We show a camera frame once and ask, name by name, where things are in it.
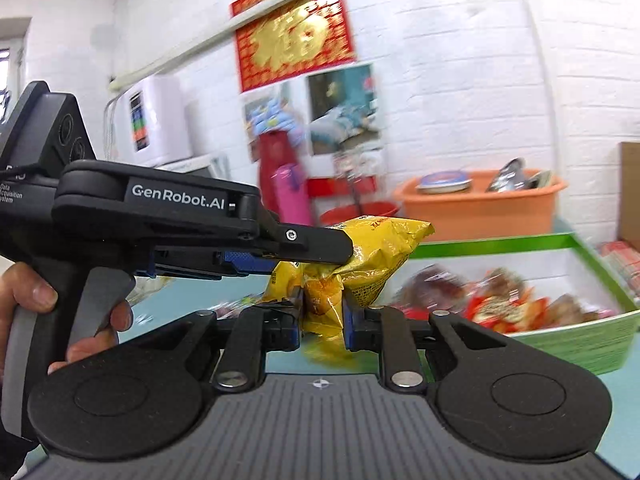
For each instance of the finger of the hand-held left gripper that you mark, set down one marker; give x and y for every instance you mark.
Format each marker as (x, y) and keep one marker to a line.
(240, 262)
(310, 242)

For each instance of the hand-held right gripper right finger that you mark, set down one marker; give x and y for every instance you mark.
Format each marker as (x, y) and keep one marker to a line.
(352, 325)

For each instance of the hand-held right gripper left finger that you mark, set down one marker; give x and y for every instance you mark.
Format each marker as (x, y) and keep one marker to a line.
(295, 320)

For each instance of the yellow snack bag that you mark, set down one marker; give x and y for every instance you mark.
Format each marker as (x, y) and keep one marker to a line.
(370, 250)

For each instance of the clear brown packet orange edges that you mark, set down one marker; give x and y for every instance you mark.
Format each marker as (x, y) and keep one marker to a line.
(505, 312)

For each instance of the green cardboard box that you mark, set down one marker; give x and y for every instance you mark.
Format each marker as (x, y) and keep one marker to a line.
(575, 340)

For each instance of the clear nut bag purple label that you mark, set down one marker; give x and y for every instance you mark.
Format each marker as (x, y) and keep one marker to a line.
(575, 310)

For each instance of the pink triangular snack packet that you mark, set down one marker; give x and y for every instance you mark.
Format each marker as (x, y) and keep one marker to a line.
(610, 314)

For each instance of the person's left hand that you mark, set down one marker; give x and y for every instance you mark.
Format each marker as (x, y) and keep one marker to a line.
(30, 285)

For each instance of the pink thermos bottle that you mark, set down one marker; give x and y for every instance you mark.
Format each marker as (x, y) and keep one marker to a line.
(292, 195)

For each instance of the white appliance with screen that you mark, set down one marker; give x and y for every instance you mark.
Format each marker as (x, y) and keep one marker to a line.
(200, 166)

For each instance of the red plastic basin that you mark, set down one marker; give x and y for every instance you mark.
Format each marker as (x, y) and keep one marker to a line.
(370, 212)

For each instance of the glass pitcher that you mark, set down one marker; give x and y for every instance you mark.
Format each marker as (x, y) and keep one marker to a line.
(357, 175)

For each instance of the red thermos jug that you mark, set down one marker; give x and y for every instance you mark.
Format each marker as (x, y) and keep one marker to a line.
(272, 155)

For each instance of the blue plate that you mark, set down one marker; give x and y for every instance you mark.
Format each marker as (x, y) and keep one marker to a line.
(445, 182)

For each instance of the orange plastic basin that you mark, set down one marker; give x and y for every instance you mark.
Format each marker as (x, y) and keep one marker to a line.
(475, 215)

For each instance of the window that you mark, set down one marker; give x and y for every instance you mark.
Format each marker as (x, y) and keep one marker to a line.
(10, 60)

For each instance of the metal kitchen item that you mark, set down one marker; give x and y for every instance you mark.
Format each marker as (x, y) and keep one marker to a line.
(507, 175)

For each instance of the red patterned bag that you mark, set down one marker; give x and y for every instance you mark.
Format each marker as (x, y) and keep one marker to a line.
(620, 265)

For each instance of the teal printed tablecloth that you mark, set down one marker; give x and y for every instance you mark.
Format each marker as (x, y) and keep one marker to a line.
(620, 410)

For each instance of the brown cardboard box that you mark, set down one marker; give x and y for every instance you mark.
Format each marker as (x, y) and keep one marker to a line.
(631, 195)

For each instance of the white wall water purifier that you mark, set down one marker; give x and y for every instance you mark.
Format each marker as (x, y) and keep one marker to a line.
(160, 120)

